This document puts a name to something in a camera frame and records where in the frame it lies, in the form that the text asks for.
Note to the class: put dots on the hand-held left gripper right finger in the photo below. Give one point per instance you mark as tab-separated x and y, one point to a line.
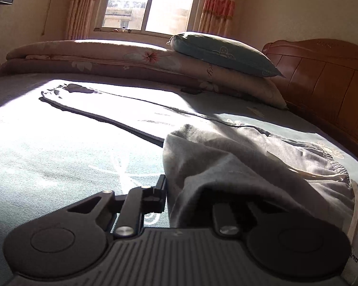
225	218

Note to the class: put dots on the window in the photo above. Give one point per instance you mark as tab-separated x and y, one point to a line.
152	3

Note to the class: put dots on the teal floral bed sheet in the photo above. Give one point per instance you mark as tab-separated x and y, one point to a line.
47	161

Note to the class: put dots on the small windowsill trinkets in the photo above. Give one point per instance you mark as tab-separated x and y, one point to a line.
122	30

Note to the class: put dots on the teal pillow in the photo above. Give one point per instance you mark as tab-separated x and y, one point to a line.
220	52

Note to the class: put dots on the folded pink floral quilt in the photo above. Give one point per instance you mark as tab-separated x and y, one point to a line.
92	56

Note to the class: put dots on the wooden bed headboard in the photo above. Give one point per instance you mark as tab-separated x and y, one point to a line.
325	80

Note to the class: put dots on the pink patterned curtain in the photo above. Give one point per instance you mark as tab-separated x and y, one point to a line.
219	6
83	6

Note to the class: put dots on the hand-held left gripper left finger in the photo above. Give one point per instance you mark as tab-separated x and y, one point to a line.
155	198

